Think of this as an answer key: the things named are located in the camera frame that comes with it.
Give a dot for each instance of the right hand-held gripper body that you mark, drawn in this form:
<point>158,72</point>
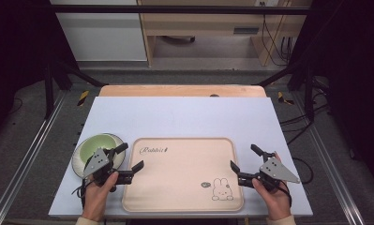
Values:
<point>276,172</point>

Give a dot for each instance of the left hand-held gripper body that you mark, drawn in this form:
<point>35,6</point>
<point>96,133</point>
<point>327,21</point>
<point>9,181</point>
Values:
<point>97,161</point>

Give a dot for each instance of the person's right hand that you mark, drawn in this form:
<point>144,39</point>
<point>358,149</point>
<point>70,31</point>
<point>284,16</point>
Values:
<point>276,203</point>

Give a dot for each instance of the person's left hand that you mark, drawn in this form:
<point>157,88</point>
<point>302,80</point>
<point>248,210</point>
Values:
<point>97,200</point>

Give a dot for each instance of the green bowl with white rim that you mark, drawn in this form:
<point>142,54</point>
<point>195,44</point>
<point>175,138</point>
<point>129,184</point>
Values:
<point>95,145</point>

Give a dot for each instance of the beige tray with rabbit print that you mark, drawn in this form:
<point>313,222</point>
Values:
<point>181,175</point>

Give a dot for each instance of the yellow black tape marker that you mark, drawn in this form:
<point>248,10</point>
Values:
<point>83,97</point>
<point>283,98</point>

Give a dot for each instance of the white board sheet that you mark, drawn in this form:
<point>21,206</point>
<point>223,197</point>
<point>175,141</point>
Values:
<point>181,117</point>

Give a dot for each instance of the black metal stand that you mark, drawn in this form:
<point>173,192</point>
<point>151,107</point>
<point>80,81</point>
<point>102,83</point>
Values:
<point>309,93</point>
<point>49,90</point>

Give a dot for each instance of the wooden table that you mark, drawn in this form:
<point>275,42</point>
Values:
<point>175,91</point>

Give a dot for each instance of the white cabinet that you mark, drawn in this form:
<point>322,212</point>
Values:
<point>103,37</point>

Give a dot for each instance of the dark curtain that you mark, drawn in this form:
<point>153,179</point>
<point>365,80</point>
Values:
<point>353,78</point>
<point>16,47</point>

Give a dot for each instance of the light wooden desk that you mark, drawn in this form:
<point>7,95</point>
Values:
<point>206,23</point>

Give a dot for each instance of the black horizontal bar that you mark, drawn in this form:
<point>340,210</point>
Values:
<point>175,9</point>

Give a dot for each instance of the aluminium rail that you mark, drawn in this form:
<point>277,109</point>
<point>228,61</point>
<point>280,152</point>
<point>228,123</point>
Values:
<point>28,156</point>
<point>331,168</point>

